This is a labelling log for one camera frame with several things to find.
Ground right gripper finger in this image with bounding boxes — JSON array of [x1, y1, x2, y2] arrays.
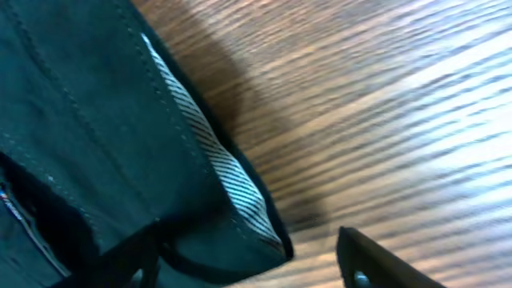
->
[[337, 226, 445, 288]]

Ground black shorts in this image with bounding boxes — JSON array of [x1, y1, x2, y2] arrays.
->
[[1, 0, 294, 287]]

